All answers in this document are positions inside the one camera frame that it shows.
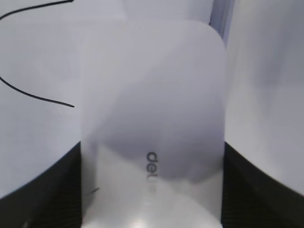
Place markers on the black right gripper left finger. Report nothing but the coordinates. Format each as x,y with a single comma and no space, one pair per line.
51,200

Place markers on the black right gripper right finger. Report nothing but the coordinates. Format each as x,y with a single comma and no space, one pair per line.
252,199

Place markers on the white board eraser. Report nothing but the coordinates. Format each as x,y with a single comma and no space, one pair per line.
152,124

